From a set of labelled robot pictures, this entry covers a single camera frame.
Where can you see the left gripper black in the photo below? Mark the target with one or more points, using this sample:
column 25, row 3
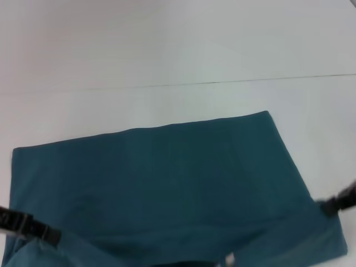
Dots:
column 14, row 221

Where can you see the teal blue t-shirt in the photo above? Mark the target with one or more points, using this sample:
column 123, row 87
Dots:
column 167, row 189

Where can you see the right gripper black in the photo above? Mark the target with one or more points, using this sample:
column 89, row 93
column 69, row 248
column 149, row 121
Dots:
column 350, row 196

